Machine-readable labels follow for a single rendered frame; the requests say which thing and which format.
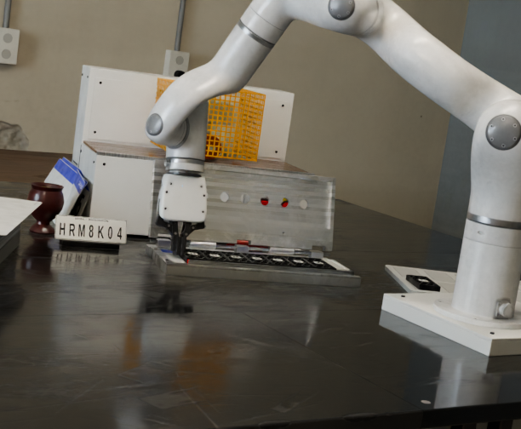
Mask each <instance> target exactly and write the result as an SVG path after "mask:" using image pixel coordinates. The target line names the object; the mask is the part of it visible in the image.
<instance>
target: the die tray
mask: <svg viewBox="0 0 521 429"><path fill-rule="evenodd" d="M385 270H386V271H387V272H388V273H389V274H390V275H391V276H392V277H393V278H394V279H395V280H396V281H397V282H398V283H399V284H400V285H401V286H402V287H403V288H404V289H405V290H406V291H407V292H408V293H409V294H413V293H454V289H455V280H456V275H457V273H454V272H441V271H434V270H426V269H419V268H411V267H404V266H390V265H385ZM406 275H416V276H424V277H428V278H430V279H431V280H433V282H435V283H436V284H438V285H439V286H440V287H441V288H440V292H438V291H429V290H420V289H418V288H417V287H415V286H414V285H413V284H411V283H410V282H409V281H407V280H406ZM516 301H517V302H520V303H521V281H519V286H518V295H517V299H516Z"/></svg>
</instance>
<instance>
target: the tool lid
mask: <svg viewBox="0 0 521 429"><path fill-rule="evenodd" d="M164 161H165V160H157V159H155V160H153V166H152V192H151V205H150V218H149V231H148V237H157V236H158V234H169V235H170V233H169V232H168V231H167V230H166V228H164V227H161V226H157V225H156V224H155V222H156V219H157V201H158V195H159V191H160V186H161V183H162V179H163V175H164V174H167V173H168V172H169V171H168V170H165V169H166V167H165V166H164ZM200 175H201V176H202V177H203V178H205V180H206V191H207V193H208V197H207V214H206V220H205V222H204V226H205V227H204V229H200V230H195V231H193V232H192V233H191V234H190V235H189V236H188V237H186V240H189V243H191V244H190V245H189V247H191V248H202V249H215V248H216V243H232V244H236V243H237V240H244V241H249V245H254V246H266V247H268V248H269V249H270V251H269V252H268V253H269V254H281V255H293V254H294V252H295V249H312V246H320V247H323V251H332V246H333V230H334V212H335V180H336V178H332V177H324V176H316V175H307V174H291V173H283V172H274V171H265V170H258V169H241V168H233V167H224V166H216V165H208V164H205V165H204V172H203V173H201V174H200ZM222 192H225V193H226V194H227V195H228V200H227V201H226V202H223V201H221V199H220V195H221V193H222ZM243 194H245V195H247V196H248V198H249V201H248V202H247V203H242V202H241V199H240V198H241V196H242V195H243ZM263 196H265V197H267V198H268V204H267V205H263V204H262V203H261V198H262V197H263ZM282 198H286V199H287V200H288V205H287V206H286V207H283V206H282V205H281V203H280V201H281V199H282ZM301 200H305V201H306V202H307V207H306V208H305V209H303V208H302V207H301V206H300V202H301Z"/></svg>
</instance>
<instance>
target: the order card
mask: <svg viewBox="0 0 521 429"><path fill-rule="evenodd" d="M126 237H127V221H126V220H113V219H102V218H92V217H82V216H71V215H61V214H57V215H56V216H55V233H54V238H55V239H65V240H76V241H87V242H99V243H120V244H126Z"/></svg>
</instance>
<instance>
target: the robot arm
mask: <svg viewBox="0 0 521 429"><path fill-rule="evenodd" d="M293 20H302V21H305V22H307V23H310V24H313V25H315V26H319V27H322V28H325V29H328V30H331V31H336V32H339V33H342V34H346V35H350V36H354V37H356V38H358V39H360V40H361V41H363V42H364V43H366V44H367V45H369V46H370V47H371V48H372V49H373V50H374V51H375V52H376V53H377V54H378V55H379V56H380V57H381V58H382V59H383V60H384V61H385V62H386V63H387V64H388V65H389V66H390V67H391V68H392V69H393V70H394V71H395V72H396V73H397V74H398V75H399V76H400V77H402V78H403V79H404V80H406V81H407V82H408V83H410V84H411V85H412V86H413V87H415V88H416V89H418V90H419V91H420V92H422V93H423V94H424V95H425V96H426V97H428V98H429V99H430V100H432V101H434V102H435V103H436V104H438V105H439V106H441V107H442V108H443V109H445V110H446V111H447V112H449V113H450V114H452V115H453V116H455V117H456V118H458V119H459V120H461V121H462V122H463V123H464V124H465V125H467V126H468V127H469V128H470V129H472V130H473V131H474V134H473V138H472V151H471V195H470V201H469V205H468V211H467V220H466V225H465V230H464V236H463V240H462V245H461V254H460V259H459V265H458V270H457V275H456V280H455V289H454V294H453V298H441V299H437V300H435V301H434V302H433V309H434V310H435V311H436V312H438V313H440V314H442V315H444V316H446V317H449V318H452V319H454V320H458V321H461V322H464V323H470V324H474V325H478V326H483V327H488V328H494V329H521V312H520V311H518V310H515V305H516V299H517V295H518V286H519V281H520V277H521V95H520V94H518V93H516V92H514V91H512V90H511V89H509V88H508V87H506V86H504V85H503V84H501V83H499V82H497V81H496V80H495V79H494V78H492V77H490V76H488V75H487V74H485V73H483V72H482V71H480V70H479V69H478V68H476V67H475V66H473V65H471V64H470V63H468V62H467V61H466V60H464V59H462V58H461V57H460V56H459V55H458V54H456V53H455V52H454V51H452V50H451V49H450V48H448V47H447V46H446V45H444V44H443V43H441V42H440V41H439V40H438V39H437V38H435V37H434V36H433V35H432V34H430V33H429V32H428V31H427V30H425V29H424V28H423V27H422V26H421V25H420V24H418V23H417V22H416V21H415V20H414V19H413V18H412V17H411V16H410V15H408V14H407V13H406V12H405V11H404V10H403V9H401V8H400V7H399V6H398V5H397V4H396V3H394V2H393V1H392V0H253V1H252V2H251V4H250V5H249V6H248V8H247V9H246V11H245V12H244V14H243V15H242V17H241V18H240V20H239V21H238V23H237V24H236V25H235V27H234V28H233V30H232V32H231V33H230V35H229V36H228V38H227V39H226V41H225V42H224V43H223V45H222V46H221V48H220V49H219V51H218V52H217V54H216V55H215V57H214V58H213V59H212V60H211V61H210V62H209V63H207V64H205V65H203V66H200V67H197V68H195V69H193V70H191V71H188V72H187V73H185V74H183V75H182V76H180V77H178V78H177V79H176V80H175V81H173V82H172V83H171V84H170V85H169V86H168V88H167V89H166V90H165V91H164V92H163V94H162V95H161V97H160V98H159V100H158V101H157V103H156V104H155V106H154V107H153V108H152V110H151V112H150V114H149V116H148V118H147V120H146V125H145V131H146V136H147V137H148V139H150V140H151V141H152V142H154V143H156V144H159V145H163V146H166V160H165V161H164V166H165V167H166V169H165V170H168V171H169V172H168V173H167V174H164V175H163V179H162V183H161V186H160V191H159V195H158V201H157V219H156V222H155V224H156V225H157V226H161V227H164V228H166V230H167V231H168V232H169V233H170V235H171V236H172V238H171V248H170V249H171V251H173V255H183V253H184V252H186V237H188V236H189V235H190V234H191V233H192V232H193V231H195V230H200V229H204V227H205V226H204V222H205V220H206V214H207V191H206V180H205V178H203V177H202V176H201V175H200V174H201V173H203V172H204V161H205V150H206V139H207V127H208V116H209V103H208V102H207V101H208V100H211V99H213V98H215V97H218V96H221V95H225V94H235V93H237V92H238V91H240V90H241V89H242V88H243V87H244V86H245V85H246V84H247V83H248V81H249V80H250V79H251V78H252V76H253V75H254V74H255V72H256V70H257V69H258V68H259V66H260V65H261V63H262V62H263V60H264V59H265V58H266V57H267V56H268V54H269V53H270V51H271V50H272V48H273V47H274V46H275V44H276V43H277V41H278V40H279V38H280V37H281V36H282V35H283V33H284V32H285V30H286V29H287V27H288V26H289V24H290V23H291V22H292V21H293ZM165 220H166V221H169V223H168V222H165ZM178 222H183V225H182V228H181V233H180V236H179V233H178ZM192 223H197V224H196V225H192Z"/></svg>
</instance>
